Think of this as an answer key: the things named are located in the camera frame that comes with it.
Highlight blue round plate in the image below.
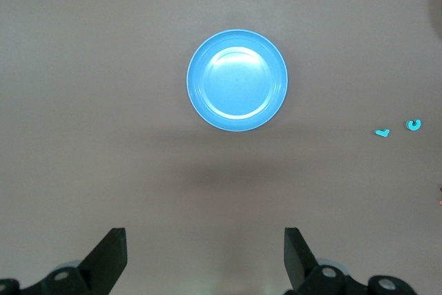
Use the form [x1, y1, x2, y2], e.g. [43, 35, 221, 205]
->
[186, 28, 289, 133]

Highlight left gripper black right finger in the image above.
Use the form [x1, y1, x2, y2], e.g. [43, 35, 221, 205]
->
[284, 227, 417, 295]

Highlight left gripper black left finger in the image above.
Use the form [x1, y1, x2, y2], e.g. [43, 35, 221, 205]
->
[0, 227, 128, 295]

